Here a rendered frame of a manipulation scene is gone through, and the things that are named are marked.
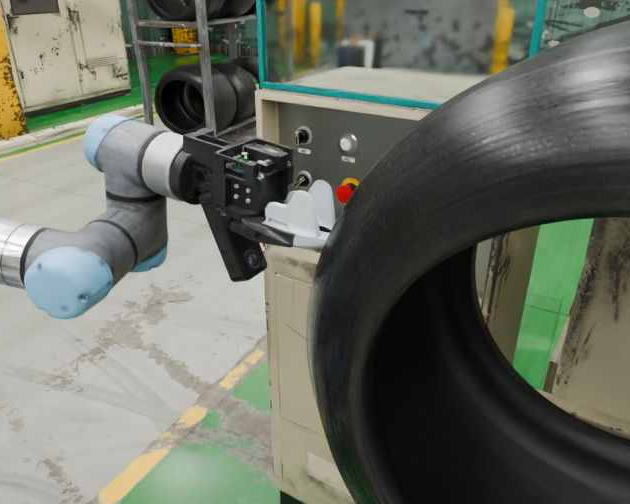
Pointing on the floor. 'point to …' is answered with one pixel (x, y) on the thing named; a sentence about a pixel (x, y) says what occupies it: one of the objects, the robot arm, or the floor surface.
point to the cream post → (611, 322)
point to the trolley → (236, 109)
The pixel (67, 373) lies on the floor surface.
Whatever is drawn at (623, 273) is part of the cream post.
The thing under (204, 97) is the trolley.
